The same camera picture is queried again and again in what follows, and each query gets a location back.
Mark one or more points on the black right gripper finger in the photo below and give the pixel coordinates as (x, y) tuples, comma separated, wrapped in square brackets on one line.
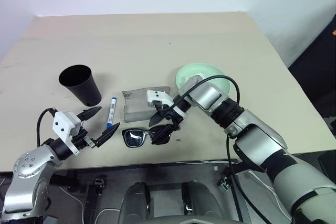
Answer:
[(162, 133), (156, 119)]

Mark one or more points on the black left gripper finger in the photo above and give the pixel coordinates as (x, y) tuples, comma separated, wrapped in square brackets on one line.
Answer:
[(107, 136), (90, 111)]

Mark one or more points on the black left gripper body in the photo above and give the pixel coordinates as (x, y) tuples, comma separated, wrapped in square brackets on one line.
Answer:
[(82, 140)]

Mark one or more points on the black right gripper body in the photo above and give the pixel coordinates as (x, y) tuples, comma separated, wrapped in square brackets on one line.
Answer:
[(170, 117)]

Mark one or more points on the black sunglasses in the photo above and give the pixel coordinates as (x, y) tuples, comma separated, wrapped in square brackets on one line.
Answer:
[(134, 137)]

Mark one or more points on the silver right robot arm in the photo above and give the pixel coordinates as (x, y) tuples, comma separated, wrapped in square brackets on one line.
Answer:
[(254, 132)]

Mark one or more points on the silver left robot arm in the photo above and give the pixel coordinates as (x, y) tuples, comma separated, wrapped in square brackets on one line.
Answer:
[(26, 171)]

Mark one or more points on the black plastic cup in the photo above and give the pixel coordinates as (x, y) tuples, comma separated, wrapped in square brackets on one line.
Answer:
[(84, 87)]

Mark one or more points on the grey glasses case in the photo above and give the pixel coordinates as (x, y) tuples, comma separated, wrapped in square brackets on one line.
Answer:
[(136, 100)]

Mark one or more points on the blue and white marker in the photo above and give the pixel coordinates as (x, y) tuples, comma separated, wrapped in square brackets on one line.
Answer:
[(112, 111)]

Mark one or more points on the metal table clamp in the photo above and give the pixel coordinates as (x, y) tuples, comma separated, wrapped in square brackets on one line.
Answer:
[(224, 183), (99, 182)]

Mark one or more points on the pale green plate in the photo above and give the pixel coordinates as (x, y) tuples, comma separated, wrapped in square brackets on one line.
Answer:
[(194, 70)]

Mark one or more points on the dark grey rounded housing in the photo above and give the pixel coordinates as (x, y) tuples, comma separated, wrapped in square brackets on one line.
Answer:
[(135, 200), (203, 200)]

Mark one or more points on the large black background object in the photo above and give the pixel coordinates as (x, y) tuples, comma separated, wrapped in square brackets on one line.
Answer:
[(315, 58)]

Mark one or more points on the small orange object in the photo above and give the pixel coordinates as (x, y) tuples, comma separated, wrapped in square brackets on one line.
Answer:
[(334, 32)]

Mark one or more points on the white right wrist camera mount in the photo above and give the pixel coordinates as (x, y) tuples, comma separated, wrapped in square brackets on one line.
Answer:
[(160, 96)]

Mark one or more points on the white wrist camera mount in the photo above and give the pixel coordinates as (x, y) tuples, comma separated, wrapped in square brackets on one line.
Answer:
[(160, 96), (64, 124)]

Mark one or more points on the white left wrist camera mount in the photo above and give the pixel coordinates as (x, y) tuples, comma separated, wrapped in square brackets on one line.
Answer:
[(64, 124)]

